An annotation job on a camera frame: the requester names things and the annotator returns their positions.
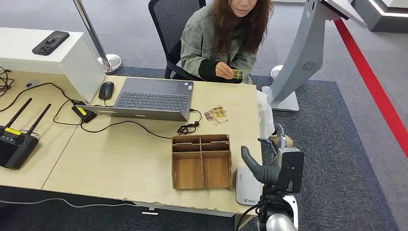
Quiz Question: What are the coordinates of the white cabinet box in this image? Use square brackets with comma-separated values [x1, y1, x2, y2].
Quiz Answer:
[0, 27, 106, 104]

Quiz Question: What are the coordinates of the dark grey rug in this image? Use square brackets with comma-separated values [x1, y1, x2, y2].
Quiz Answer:
[0, 66, 399, 231]

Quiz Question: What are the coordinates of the black smartphone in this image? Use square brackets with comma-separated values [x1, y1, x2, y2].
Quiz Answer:
[32, 30, 70, 56]

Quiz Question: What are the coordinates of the white round base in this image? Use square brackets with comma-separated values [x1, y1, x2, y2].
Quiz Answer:
[270, 64, 284, 82]

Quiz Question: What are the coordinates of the tan boot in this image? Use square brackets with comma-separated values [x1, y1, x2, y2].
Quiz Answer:
[268, 134, 294, 149]

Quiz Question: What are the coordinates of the black computer mouse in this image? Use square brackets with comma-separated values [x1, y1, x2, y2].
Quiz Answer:
[98, 81, 115, 100]

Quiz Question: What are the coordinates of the grey kiosk stand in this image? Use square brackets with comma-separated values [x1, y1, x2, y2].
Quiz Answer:
[262, 0, 367, 112]

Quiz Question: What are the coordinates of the black cable bundle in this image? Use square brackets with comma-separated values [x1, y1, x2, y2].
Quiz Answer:
[0, 66, 15, 98]

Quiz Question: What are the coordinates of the black office chair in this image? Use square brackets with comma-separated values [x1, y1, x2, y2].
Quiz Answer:
[148, 0, 207, 80]

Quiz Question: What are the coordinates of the grey laptop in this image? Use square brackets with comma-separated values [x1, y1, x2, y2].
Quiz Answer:
[75, 77, 194, 122]

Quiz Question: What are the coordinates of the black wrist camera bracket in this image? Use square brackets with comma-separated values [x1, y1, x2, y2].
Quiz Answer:
[280, 150, 305, 194]

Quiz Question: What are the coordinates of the person's right hand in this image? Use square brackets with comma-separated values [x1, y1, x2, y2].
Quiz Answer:
[215, 62, 237, 80]

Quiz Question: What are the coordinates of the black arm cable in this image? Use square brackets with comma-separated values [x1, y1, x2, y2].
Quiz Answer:
[236, 201, 265, 231]

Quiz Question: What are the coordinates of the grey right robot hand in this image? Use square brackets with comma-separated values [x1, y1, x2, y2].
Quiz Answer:
[241, 122, 289, 186]

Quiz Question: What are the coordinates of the white cable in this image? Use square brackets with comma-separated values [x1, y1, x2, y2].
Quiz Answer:
[0, 197, 138, 209]

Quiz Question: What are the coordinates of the chrome stanchion pole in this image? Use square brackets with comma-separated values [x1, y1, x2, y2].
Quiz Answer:
[72, 0, 123, 75]

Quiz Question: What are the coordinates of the black remote controller with antennas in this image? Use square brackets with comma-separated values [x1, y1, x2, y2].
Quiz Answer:
[0, 98, 51, 170]

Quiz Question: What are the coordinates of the wooden compartment organizer box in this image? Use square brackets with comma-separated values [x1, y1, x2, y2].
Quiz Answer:
[171, 134, 233, 191]

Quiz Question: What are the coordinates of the person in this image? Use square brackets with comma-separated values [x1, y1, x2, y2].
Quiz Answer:
[180, 0, 294, 149]

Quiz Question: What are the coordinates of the black laptop charger cable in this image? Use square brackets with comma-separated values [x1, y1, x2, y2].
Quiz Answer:
[79, 108, 204, 140]

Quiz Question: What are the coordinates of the black power adapter yellow label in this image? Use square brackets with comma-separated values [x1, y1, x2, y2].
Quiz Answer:
[71, 101, 97, 124]

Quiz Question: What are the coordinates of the black power cord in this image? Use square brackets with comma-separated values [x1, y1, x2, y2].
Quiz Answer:
[0, 82, 87, 127]

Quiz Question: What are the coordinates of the white grey display platform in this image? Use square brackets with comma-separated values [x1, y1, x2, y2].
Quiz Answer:
[350, 0, 408, 34]

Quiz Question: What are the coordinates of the gold patterned key card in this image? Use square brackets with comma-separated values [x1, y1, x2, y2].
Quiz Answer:
[210, 105, 229, 125]

